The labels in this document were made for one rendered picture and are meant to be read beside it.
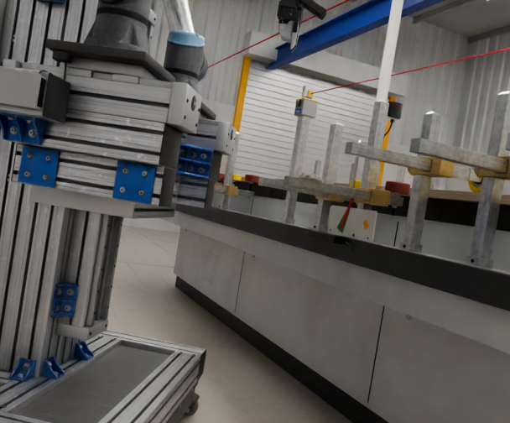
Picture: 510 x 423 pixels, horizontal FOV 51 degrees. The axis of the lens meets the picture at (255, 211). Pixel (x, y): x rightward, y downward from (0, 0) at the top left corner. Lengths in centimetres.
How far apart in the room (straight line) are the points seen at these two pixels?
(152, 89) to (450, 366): 118
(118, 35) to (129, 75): 9
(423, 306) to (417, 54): 1057
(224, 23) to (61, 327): 877
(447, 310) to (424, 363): 39
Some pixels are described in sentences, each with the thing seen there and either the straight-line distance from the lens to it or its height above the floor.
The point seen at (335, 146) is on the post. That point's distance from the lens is 201.
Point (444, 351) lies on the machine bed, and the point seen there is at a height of 41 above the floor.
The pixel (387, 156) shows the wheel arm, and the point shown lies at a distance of 146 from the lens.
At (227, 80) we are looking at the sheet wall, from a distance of 981.
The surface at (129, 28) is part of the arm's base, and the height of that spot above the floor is 110.
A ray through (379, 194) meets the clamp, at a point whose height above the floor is 86.
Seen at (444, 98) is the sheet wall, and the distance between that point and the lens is 1233.
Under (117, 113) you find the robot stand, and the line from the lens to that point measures 121.
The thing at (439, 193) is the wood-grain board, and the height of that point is 89.
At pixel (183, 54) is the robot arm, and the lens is 174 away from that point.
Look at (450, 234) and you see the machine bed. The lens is 179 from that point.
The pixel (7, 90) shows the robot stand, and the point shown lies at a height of 91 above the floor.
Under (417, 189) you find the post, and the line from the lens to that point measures 160.
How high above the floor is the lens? 77
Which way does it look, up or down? 1 degrees down
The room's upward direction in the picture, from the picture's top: 9 degrees clockwise
